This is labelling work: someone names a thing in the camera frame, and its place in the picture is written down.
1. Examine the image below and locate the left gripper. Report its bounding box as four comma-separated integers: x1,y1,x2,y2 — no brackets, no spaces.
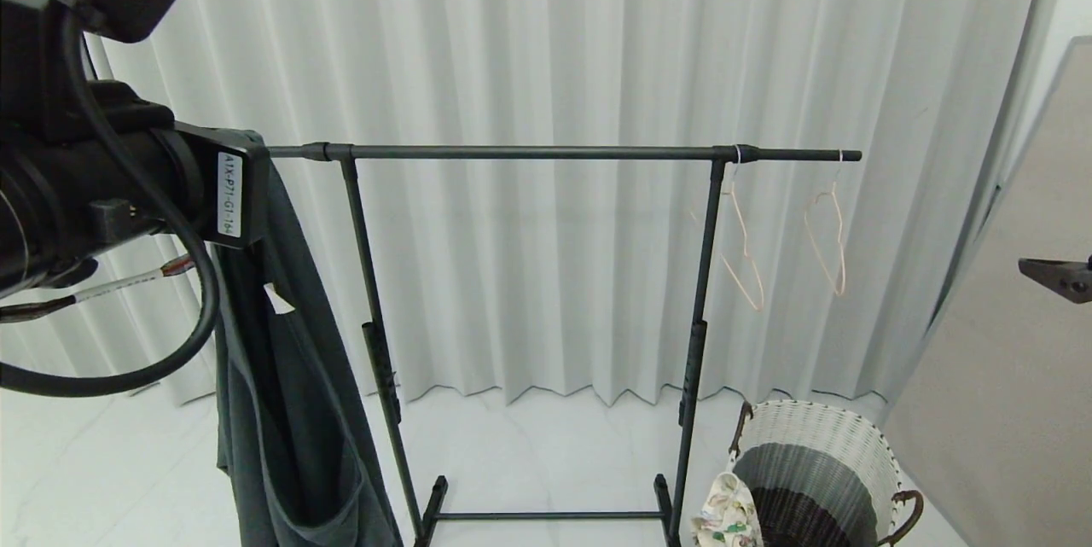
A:
51,122,270,275

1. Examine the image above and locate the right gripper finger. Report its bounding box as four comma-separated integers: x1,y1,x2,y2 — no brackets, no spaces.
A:
1018,255,1092,305

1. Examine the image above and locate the pink clothes hanger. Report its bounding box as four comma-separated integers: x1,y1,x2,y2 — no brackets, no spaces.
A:
804,156,847,299
689,161,766,313

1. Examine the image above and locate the dark grey shirt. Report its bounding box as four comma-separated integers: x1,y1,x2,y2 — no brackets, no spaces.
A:
212,131,402,547

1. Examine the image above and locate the cream printed garment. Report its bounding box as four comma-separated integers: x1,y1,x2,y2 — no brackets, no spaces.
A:
689,470,764,547

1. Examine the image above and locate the white laundry basket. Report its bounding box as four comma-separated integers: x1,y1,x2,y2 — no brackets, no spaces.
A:
727,399,925,547

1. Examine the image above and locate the black clothes rack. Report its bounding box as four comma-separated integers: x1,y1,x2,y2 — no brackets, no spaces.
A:
266,142,863,547

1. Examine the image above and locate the white curtain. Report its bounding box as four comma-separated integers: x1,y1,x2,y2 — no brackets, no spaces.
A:
0,0,1077,410

